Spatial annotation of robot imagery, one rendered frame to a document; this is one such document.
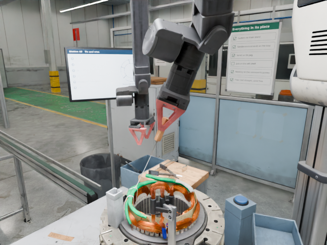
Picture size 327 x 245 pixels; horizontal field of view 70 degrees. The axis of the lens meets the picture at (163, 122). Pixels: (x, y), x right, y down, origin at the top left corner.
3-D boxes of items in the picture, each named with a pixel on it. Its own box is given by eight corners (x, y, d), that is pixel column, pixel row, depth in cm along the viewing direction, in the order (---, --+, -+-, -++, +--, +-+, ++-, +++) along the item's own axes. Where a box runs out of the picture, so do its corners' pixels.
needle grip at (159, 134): (153, 140, 56) (162, 117, 54) (154, 137, 57) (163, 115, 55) (159, 142, 56) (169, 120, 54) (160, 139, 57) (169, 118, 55)
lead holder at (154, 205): (149, 213, 47) (149, 198, 46) (160, 203, 50) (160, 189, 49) (165, 220, 45) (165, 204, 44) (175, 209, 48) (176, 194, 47)
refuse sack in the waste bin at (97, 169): (74, 194, 232) (71, 161, 223) (106, 179, 260) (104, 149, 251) (98, 209, 208) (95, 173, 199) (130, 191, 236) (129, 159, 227)
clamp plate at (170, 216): (171, 221, 46) (171, 208, 45) (162, 216, 47) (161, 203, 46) (172, 220, 46) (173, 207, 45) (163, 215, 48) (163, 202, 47)
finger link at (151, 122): (134, 141, 97) (133, 119, 95) (141, 136, 104) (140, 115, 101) (150, 143, 95) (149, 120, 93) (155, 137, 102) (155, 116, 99)
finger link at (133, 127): (129, 146, 92) (127, 122, 89) (136, 140, 98) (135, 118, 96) (145, 147, 90) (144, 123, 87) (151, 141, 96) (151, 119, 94)
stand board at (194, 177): (137, 181, 89) (137, 175, 89) (167, 164, 104) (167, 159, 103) (182, 199, 78) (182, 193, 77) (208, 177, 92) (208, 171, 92)
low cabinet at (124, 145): (181, 165, 343) (182, 82, 313) (155, 180, 302) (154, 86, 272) (133, 149, 407) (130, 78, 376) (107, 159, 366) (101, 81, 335)
